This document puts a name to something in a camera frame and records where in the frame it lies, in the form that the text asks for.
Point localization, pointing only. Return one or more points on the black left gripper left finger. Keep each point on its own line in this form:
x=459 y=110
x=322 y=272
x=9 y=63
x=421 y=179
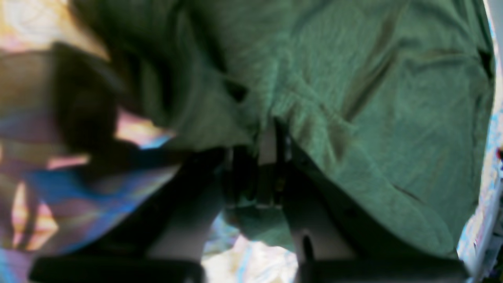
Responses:
x=163 y=240

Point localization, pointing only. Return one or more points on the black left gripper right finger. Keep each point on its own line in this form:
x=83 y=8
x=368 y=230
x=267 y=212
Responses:
x=336 y=240

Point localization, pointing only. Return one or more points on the dark green long-sleeve shirt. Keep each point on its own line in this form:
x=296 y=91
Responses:
x=391 y=99

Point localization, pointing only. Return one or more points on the patterned colourful tablecloth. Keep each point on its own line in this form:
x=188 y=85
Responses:
x=67 y=136

